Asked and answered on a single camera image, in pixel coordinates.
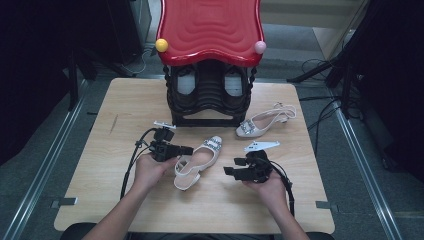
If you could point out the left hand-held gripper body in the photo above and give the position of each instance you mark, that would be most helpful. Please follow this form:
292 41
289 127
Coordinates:
163 150

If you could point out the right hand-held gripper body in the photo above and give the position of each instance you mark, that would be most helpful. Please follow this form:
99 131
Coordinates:
258 166

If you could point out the white slingback heeled shoe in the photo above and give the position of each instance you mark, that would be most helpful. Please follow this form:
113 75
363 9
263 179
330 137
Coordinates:
206 156
266 125

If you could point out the black leather shoe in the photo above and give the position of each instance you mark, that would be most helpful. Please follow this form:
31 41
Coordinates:
233 86
185 85

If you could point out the red and black shoe rack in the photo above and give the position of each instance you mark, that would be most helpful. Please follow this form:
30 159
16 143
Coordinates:
210 30

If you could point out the person's left hand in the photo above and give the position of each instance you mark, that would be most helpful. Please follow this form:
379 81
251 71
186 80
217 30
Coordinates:
150 175

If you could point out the person's right hand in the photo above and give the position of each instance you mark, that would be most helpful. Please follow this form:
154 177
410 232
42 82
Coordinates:
273 193

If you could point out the person's dark trousers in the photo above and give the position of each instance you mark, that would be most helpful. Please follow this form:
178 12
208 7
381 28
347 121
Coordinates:
200 237

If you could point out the yellow ball knob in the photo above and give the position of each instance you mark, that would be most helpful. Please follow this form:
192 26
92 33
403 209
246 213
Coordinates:
161 45

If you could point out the black metal stand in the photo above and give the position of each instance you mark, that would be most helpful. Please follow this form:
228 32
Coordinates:
72 86
346 93

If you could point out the pink ball knob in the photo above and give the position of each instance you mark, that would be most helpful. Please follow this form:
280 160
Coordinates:
260 47

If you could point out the black curtain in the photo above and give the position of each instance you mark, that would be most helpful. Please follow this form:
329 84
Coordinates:
33 66
396 83

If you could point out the grey metal bracket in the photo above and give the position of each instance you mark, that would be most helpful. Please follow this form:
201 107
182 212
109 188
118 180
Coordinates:
326 205
65 202

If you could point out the metal floor rail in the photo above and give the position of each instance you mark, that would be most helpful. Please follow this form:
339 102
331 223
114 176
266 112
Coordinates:
370 180
45 170

